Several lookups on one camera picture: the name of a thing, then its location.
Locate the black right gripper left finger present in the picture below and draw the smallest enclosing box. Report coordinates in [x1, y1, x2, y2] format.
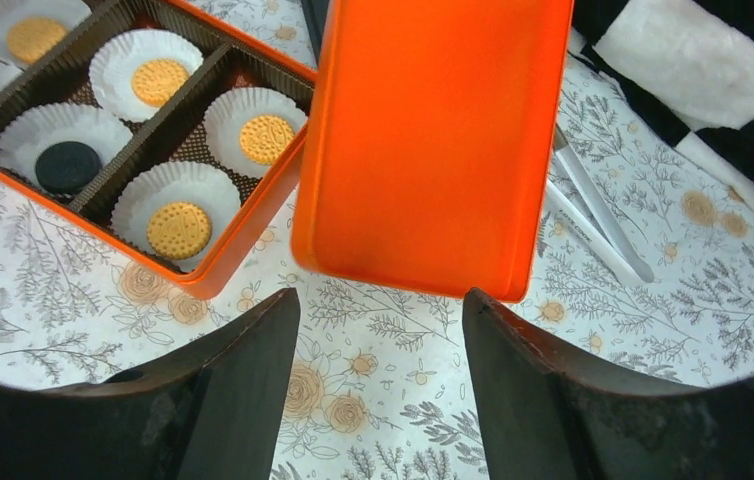
[0, 288, 300, 479]

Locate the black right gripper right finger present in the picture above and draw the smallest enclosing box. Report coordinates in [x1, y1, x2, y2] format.
[462, 289, 754, 479]

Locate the round orange cookie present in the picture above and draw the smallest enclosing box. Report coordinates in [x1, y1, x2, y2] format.
[239, 115, 295, 166]
[130, 59, 190, 107]
[146, 202, 212, 260]
[5, 16, 68, 65]

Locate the orange compartment box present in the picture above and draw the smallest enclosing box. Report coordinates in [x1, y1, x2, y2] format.
[0, 1, 317, 299]

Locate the black round sandwich cookie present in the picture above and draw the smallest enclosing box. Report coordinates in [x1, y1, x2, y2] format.
[34, 141, 102, 195]

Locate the orange box lid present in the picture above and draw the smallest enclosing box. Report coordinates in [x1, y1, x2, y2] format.
[291, 0, 573, 302]

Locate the black white checkered pillow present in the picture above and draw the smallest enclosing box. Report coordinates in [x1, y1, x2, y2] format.
[569, 1, 754, 210]

